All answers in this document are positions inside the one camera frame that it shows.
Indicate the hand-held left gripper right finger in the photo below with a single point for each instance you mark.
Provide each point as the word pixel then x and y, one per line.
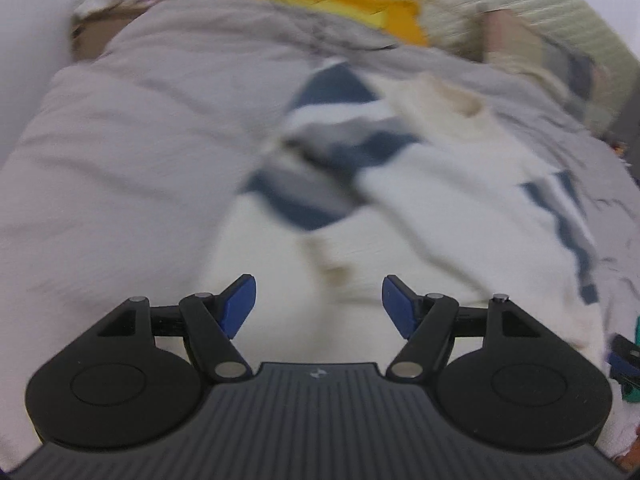
pixel 399 305

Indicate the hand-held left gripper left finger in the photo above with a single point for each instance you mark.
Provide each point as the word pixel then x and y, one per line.
pixel 239 305

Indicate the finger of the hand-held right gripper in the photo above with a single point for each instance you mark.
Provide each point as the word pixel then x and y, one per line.
pixel 622 360

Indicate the green hoodie with white print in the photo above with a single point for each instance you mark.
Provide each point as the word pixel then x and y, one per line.
pixel 637 330

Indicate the white sweater with navy stripes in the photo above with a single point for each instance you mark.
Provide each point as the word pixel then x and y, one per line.
pixel 450 200

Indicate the grey bed sheet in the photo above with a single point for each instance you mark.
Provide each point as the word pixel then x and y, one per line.
pixel 125 135

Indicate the plaid pillow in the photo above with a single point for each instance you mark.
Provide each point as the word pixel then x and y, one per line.
pixel 520 45

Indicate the cardboard box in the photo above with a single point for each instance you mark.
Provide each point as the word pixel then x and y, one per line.
pixel 95 35

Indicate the yellow garment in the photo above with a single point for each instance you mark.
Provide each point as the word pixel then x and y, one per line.
pixel 350 0

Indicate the cream quilted headboard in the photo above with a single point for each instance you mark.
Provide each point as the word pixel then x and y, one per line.
pixel 550 5

